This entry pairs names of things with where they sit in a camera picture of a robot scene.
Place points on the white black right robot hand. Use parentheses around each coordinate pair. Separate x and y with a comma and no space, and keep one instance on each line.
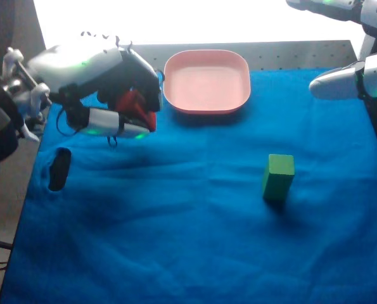
(337,84)

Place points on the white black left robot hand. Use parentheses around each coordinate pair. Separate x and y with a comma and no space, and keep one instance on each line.
(80,66)

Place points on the red rectangular block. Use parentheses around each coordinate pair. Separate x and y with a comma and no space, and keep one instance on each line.
(129,103)

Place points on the green rectangular block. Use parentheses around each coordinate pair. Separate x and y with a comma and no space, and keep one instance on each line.
(278,180)

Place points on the pink square plate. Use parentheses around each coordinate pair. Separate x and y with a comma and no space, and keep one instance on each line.
(207,82)

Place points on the blue cloth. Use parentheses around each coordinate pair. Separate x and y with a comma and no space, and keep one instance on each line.
(191,237)

